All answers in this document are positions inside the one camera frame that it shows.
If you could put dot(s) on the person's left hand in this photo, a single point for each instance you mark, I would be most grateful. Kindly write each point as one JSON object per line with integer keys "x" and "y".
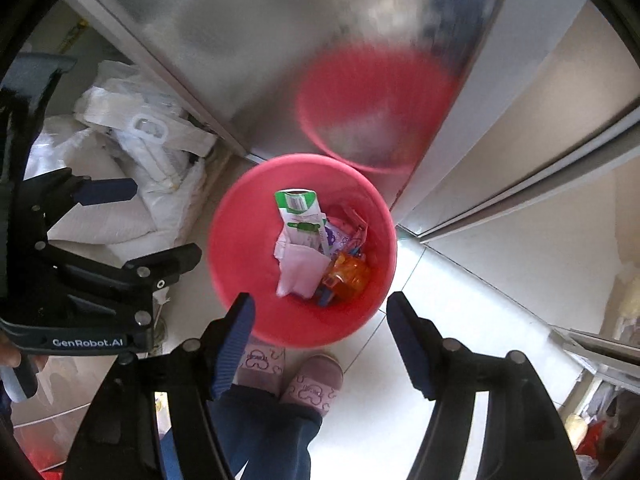
{"x": 7, "y": 355}

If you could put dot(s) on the red plastic bin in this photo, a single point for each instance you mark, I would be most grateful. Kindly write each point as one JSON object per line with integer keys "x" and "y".
{"x": 235, "y": 240}

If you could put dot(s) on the person's leg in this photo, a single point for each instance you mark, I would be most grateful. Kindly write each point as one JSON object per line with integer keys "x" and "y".
{"x": 245, "y": 435}
{"x": 295, "y": 440}

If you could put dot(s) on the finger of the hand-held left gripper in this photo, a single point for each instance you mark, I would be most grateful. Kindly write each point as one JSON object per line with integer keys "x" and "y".
{"x": 165, "y": 260}
{"x": 107, "y": 190}

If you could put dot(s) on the pink patterned slipper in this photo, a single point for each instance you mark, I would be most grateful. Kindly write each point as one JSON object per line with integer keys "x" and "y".
{"x": 312, "y": 382}
{"x": 260, "y": 360}

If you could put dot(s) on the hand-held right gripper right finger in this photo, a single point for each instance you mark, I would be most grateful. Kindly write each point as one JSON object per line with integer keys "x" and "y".
{"x": 407, "y": 345}

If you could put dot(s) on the pink wrapper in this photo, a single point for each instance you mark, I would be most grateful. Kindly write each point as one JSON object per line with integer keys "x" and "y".
{"x": 356, "y": 225}

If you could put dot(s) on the stainless steel refrigerator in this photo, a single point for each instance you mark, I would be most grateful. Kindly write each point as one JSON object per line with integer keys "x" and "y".
{"x": 225, "y": 35}

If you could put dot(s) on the person's left leg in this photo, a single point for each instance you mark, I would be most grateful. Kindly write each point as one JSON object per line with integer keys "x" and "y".
{"x": 245, "y": 435}

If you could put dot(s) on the green white carton box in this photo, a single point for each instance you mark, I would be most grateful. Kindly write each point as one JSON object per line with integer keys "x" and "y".
{"x": 295, "y": 205}

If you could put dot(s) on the red plastic bag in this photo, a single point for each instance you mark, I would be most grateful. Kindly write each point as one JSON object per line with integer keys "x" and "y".
{"x": 592, "y": 435}

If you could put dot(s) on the person's right leg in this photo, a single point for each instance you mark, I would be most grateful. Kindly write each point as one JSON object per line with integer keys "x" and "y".
{"x": 295, "y": 440}

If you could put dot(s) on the orange plastic packet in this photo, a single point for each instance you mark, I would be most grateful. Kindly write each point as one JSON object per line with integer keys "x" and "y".
{"x": 347, "y": 272}

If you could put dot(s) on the white woven sack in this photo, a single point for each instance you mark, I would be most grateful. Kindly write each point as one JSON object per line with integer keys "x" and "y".
{"x": 100, "y": 210}

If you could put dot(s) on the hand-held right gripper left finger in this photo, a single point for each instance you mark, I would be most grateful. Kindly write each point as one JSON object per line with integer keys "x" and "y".
{"x": 232, "y": 340}

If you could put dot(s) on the white paper towel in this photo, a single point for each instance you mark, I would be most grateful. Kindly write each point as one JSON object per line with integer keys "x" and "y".
{"x": 300, "y": 270}

